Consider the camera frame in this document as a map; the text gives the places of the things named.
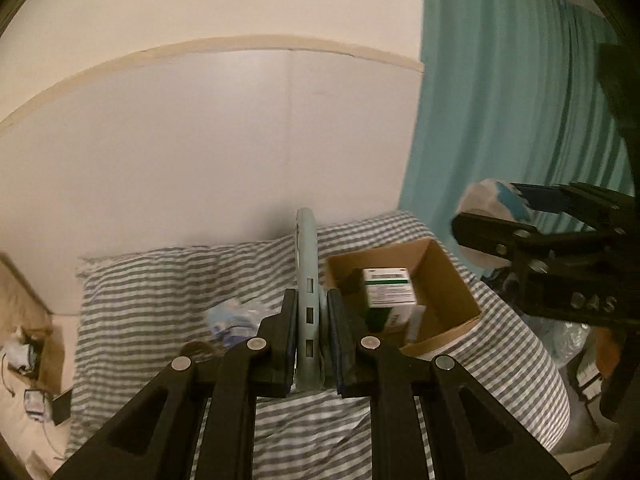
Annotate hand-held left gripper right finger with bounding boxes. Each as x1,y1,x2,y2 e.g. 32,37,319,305
326,291,572,480

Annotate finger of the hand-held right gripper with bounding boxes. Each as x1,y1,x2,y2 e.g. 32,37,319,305
450,211,548,262
510,181,637,233

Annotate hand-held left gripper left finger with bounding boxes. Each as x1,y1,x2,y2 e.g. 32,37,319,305
50,288,298,480

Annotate white and blue bag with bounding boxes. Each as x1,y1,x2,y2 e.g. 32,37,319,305
452,177,542,268

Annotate blue and white plastic packet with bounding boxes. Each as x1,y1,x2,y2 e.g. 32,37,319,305
206,297,275,352

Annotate clear plastic bag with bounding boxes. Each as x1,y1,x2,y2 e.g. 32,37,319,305
537,317,603,363

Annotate dark green and white carton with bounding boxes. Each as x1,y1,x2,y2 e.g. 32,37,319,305
364,304,427,346

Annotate small white boxes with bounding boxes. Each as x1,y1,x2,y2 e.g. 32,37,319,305
574,350,618,403

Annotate teal curtain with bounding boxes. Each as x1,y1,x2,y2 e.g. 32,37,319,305
399,0,637,283

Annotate grey striped bedding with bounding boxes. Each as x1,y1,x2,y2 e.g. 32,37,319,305
65,210,572,463

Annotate cardboard box with clutter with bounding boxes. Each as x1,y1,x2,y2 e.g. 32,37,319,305
0,324,67,397

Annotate small blue-white device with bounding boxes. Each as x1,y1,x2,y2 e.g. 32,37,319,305
22,389,51,423

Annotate wooden furniture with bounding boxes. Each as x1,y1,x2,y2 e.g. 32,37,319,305
0,252,52,332

